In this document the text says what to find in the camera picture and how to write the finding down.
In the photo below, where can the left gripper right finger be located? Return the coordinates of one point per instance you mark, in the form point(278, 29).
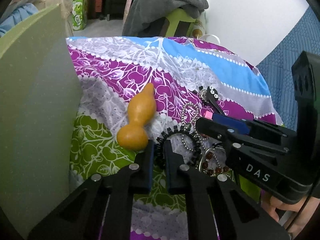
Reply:
point(176, 178)

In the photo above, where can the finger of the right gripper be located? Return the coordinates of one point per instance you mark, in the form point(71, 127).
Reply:
point(231, 123)
point(220, 134)

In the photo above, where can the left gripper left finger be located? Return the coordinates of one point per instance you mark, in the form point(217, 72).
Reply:
point(143, 177)

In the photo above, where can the pink bird hair clip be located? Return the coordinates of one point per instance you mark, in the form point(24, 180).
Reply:
point(208, 115)

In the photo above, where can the orange wooden gourd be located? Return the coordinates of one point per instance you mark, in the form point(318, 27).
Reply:
point(140, 111)

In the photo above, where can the pale green cardboard box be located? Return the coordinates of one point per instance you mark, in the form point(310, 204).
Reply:
point(40, 96)

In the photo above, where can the person's right hand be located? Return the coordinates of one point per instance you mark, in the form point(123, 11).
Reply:
point(270, 203)

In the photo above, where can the blue quilted right cushion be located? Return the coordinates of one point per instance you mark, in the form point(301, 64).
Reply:
point(276, 67)

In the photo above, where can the colourful striped floral bedsheet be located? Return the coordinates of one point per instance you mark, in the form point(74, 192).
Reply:
point(112, 70)

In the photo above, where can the green plastic stool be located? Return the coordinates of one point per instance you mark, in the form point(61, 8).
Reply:
point(177, 24)

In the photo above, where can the grey fleece blanket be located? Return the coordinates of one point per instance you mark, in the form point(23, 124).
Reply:
point(142, 13)

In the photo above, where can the red black box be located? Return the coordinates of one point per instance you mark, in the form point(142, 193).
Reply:
point(94, 8)

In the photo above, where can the green printed shopping bag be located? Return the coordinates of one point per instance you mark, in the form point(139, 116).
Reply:
point(79, 14)

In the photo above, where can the light blue cloth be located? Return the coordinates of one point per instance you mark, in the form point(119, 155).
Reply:
point(17, 16)

